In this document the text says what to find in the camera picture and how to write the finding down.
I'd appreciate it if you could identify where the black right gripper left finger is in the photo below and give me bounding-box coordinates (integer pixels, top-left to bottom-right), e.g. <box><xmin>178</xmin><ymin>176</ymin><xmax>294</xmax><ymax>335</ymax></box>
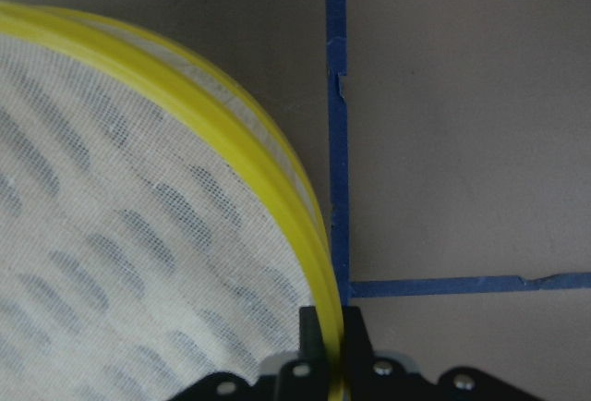
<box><xmin>298</xmin><ymin>306</ymin><xmax>323</xmax><ymax>400</ymax></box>

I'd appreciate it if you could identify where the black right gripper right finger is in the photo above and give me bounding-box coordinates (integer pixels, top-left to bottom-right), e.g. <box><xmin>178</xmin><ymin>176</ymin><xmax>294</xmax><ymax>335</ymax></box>
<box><xmin>343</xmin><ymin>306</ymin><xmax>374</xmax><ymax>401</ymax></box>

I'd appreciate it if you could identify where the yellow steamer basket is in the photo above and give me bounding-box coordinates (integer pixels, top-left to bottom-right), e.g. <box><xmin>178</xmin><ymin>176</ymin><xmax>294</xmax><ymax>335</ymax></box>
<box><xmin>1</xmin><ymin>2</ymin><xmax>344</xmax><ymax>400</ymax></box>

